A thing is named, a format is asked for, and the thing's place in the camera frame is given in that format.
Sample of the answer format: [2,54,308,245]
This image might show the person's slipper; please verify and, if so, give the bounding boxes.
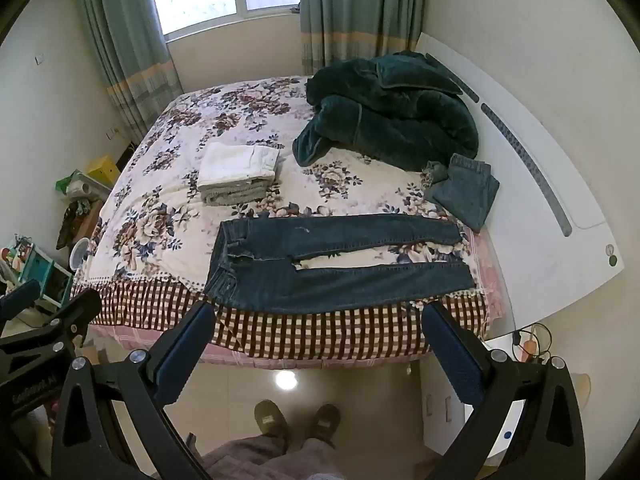
[254,400,291,448]
[305,403,342,448]

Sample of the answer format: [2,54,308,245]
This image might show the dark green quilt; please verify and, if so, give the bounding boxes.
[292,51,480,172]

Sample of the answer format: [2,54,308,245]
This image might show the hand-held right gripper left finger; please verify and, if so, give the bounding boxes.
[50,301,217,480]

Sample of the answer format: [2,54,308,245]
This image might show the folded white pants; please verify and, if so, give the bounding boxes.
[196,141,281,193]

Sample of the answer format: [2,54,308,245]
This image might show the floral blanket with checkered border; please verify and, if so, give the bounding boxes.
[70,76,506,361]

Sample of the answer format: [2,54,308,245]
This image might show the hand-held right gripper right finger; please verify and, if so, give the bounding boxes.
[421,301,587,480]

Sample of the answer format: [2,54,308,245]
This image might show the teal shelf with clutter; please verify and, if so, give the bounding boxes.
[0,240,74,312]

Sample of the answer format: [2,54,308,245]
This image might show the grey-green curtain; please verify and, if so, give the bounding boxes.
[298,0,427,86]
[70,0,184,147]

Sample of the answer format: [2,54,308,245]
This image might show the white nightstand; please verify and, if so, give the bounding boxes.
[419,334,592,463]

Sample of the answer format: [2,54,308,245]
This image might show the folded light blue jeans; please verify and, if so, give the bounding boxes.
[422,153,501,233]

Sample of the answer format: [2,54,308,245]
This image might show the person's right slipper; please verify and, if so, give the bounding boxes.
[305,403,342,448]

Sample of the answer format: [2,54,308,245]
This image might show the dark blue jeans pants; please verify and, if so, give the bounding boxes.
[204,213,478,316]

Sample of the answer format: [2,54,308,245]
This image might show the white roll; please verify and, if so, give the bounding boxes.
[65,180,102,199]

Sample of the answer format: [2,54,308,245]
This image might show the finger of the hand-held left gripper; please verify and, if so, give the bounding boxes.
[0,279,42,323]
[0,288,103,361]

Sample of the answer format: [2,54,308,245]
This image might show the white headboard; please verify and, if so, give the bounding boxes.
[415,32,623,332]

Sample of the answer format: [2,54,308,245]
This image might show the person's left slipper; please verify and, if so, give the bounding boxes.
[254,400,291,448]

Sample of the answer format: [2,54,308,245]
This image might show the folded grey pants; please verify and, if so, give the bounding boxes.
[202,180,277,207]

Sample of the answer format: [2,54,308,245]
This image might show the yellow box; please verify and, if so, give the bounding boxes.
[87,156,121,189]

